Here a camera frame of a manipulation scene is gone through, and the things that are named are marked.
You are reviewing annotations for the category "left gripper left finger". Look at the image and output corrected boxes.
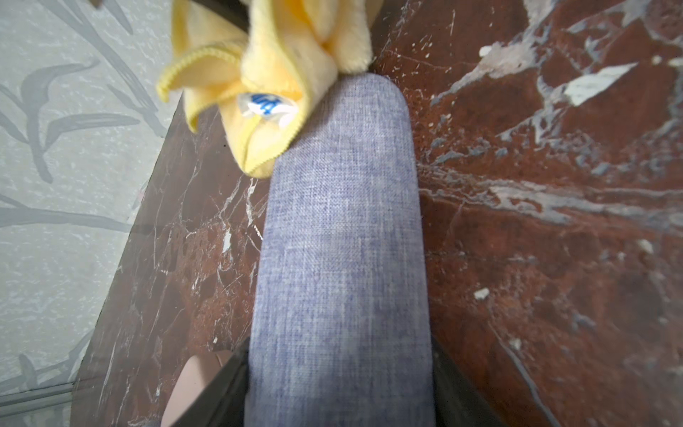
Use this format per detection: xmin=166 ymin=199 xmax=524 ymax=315
xmin=172 ymin=341 xmax=249 ymax=426

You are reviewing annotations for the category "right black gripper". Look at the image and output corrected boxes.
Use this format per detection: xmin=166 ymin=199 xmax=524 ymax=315
xmin=195 ymin=0 xmax=250 ymax=30

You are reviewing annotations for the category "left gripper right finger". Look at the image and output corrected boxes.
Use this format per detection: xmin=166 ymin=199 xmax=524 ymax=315
xmin=431 ymin=337 xmax=505 ymax=427

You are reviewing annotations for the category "yellow microfiber cloth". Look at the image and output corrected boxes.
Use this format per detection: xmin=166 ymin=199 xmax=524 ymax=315
xmin=156 ymin=1 xmax=382 ymax=179

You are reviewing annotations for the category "pink eyeglass case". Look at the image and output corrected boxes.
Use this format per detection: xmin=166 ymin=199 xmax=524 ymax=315
xmin=160 ymin=350 xmax=232 ymax=427

